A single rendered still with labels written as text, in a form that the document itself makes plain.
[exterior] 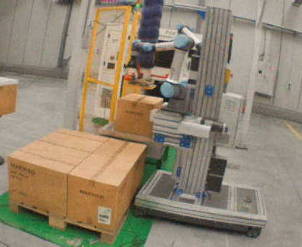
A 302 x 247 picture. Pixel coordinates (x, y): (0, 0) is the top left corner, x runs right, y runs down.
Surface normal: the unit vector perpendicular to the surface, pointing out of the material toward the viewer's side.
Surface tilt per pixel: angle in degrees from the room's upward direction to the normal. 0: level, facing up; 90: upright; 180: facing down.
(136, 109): 90
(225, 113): 90
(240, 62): 90
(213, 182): 90
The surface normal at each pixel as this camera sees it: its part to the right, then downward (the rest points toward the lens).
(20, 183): -0.16, 0.18
